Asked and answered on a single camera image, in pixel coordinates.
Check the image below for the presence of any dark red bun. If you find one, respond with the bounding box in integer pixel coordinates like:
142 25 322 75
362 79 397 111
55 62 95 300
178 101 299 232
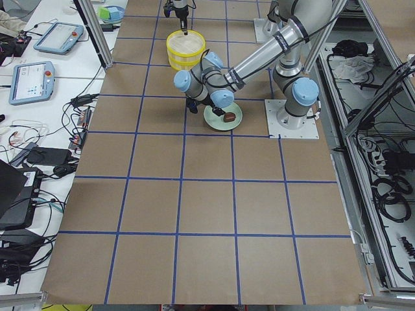
223 112 236 123

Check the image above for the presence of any light green plate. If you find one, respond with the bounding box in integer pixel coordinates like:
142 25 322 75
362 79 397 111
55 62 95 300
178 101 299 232
204 103 243 131

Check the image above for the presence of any aluminium frame post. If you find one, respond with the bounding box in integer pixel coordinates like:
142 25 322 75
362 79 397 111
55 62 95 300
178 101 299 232
74 0 113 71

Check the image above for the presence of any aluminium side frame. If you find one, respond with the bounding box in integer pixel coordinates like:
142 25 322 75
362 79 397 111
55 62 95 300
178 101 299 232
313 1 414 299

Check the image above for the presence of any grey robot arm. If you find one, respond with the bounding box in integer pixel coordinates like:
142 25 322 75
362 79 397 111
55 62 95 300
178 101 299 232
171 0 189 36
174 0 333 131

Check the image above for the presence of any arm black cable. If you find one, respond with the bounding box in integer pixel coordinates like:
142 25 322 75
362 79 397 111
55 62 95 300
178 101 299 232
199 48 241 95

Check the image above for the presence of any blue plate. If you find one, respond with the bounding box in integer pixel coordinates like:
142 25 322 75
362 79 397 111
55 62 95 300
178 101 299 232
97 5 125 24

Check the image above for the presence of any upper teach pendant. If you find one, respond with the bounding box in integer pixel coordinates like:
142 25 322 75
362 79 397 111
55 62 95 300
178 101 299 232
34 22 84 54

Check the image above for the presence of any white crumpled cloth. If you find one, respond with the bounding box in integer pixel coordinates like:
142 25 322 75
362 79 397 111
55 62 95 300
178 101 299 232
333 56 374 84

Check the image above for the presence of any yellow steamer layer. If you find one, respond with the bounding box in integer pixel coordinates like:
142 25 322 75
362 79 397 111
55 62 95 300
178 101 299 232
166 30 206 58
168 52 201 71

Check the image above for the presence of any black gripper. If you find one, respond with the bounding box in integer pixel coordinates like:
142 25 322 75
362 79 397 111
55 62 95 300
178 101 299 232
175 5 189 35
204 98 224 117

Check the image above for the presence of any black laptop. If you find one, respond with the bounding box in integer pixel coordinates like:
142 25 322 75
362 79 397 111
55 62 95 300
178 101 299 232
1 161 42 231

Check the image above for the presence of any lower teach pendant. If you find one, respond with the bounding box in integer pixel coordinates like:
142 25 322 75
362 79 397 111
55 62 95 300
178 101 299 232
8 61 55 106

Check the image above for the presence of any blue cube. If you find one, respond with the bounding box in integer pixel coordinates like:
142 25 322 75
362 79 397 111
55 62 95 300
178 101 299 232
109 7 124 21

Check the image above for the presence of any teach pendant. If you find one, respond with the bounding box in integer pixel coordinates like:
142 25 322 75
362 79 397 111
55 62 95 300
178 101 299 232
8 61 55 106
34 22 84 54

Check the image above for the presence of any black power brick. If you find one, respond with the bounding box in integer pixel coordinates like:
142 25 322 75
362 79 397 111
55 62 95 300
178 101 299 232
27 146 71 166

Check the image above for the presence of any black power adapter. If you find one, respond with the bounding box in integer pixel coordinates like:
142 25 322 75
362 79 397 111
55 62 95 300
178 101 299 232
101 24 119 32

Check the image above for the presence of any green cube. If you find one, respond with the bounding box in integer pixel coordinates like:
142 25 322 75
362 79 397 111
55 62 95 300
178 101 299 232
98 7 111 20

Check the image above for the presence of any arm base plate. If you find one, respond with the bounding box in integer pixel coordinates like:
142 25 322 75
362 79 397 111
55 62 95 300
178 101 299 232
265 99 319 140
254 18 279 43

